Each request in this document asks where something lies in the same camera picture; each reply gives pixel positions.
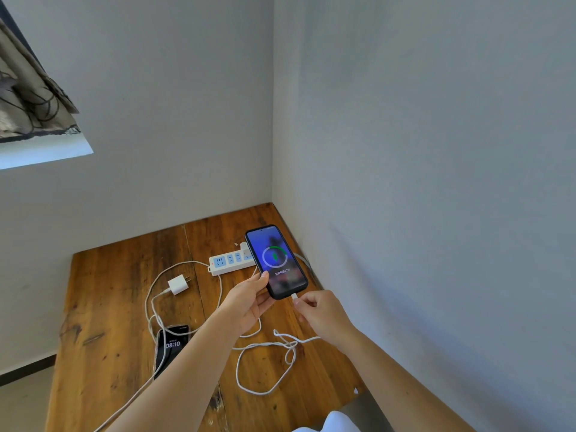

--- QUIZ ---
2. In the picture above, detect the person's left hand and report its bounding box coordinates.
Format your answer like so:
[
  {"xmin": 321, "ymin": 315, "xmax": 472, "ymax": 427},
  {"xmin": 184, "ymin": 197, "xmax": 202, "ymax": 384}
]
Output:
[{"xmin": 215, "ymin": 270, "xmax": 276, "ymax": 336}]

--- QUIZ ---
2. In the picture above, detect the person's right hand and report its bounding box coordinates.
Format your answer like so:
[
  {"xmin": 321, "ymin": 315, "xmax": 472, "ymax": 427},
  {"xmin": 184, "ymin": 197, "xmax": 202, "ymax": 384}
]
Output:
[{"xmin": 292, "ymin": 290, "xmax": 361, "ymax": 354}]

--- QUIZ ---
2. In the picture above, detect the white charger with cable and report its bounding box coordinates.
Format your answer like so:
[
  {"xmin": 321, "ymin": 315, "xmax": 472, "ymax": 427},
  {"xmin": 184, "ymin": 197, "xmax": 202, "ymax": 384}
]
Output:
[
  {"xmin": 92, "ymin": 260, "xmax": 224, "ymax": 432},
  {"xmin": 232, "ymin": 292, "xmax": 323, "ymax": 397}
]

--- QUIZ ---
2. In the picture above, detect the white power strip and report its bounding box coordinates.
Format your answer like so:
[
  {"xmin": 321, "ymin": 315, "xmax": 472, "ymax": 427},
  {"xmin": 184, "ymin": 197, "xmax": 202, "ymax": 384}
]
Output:
[{"xmin": 207, "ymin": 241, "xmax": 257, "ymax": 277}]

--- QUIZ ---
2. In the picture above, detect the black smartphone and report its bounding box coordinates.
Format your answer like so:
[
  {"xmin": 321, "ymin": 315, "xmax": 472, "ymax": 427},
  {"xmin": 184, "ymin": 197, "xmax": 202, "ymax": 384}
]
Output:
[{"xmin": 244, "ymin": 224, "xmax": 310, "ymax": 301}]

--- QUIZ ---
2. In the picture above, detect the smartphone with clear case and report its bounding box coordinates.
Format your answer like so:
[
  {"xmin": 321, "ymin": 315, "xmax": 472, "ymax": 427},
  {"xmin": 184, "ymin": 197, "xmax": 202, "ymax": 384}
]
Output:
[{"xmin": 152, "ymin": 324, "xmax": 191, "ymax": 381}]

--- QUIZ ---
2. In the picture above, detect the person's left forearm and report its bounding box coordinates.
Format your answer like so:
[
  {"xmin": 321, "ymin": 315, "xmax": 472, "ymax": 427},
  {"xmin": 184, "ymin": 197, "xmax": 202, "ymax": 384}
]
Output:
[{"xmin": 106, "ymin": 310, "xmax": 246, "ymax": 432}]

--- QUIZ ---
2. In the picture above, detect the person's right forearm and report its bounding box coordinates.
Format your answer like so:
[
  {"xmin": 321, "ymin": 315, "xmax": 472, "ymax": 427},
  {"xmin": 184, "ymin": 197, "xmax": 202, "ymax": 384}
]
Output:
[{"xmin": 338, "ymin": 329, "xmax": 478, "ymax": 432}]

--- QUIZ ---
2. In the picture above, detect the white shirt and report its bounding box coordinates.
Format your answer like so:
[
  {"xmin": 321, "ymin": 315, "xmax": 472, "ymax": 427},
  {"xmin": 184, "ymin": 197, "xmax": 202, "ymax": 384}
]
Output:
[{"xmin": 292, "ymin": 410, "xmax": 361, "ymax": 432}]

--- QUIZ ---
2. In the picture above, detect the wooden folding table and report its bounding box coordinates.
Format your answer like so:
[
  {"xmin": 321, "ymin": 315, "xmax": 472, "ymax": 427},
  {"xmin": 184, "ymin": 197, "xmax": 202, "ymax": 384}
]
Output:
[{"xmin": 44, "ymin": 202, "xmax": 365, "ymax": 432}]

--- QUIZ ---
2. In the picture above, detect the beige patterned tied curtain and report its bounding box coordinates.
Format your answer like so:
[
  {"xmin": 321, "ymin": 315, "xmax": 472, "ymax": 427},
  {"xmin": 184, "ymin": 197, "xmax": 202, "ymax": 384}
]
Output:
[{"xmin": 0, "ymin": 17, "xmax": 82, "ymax": 140}]

